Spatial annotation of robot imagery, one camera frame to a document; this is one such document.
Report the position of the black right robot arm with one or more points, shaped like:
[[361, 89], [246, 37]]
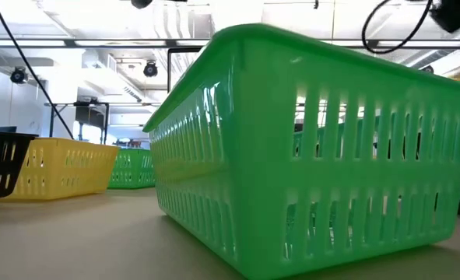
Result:
[[453, 15]]

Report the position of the green plastic slotted basket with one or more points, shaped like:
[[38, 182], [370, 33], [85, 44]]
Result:
[[130, 168], [260, 175]]

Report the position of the ceiling sprinkler head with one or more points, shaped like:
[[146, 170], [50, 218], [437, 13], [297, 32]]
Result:
[[315, 4]]

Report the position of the dark computer monitor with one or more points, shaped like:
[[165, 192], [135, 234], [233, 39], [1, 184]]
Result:
[[0, 129]]

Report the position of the black ceiling camera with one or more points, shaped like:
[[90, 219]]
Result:
[[150, 70], [18, 75], [428, 69]]

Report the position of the black background frame stand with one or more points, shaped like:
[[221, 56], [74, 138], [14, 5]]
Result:
[[91, 116]]

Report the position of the black overhead frame bar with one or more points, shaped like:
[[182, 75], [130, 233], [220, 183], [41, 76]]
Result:
[[97, 43]]

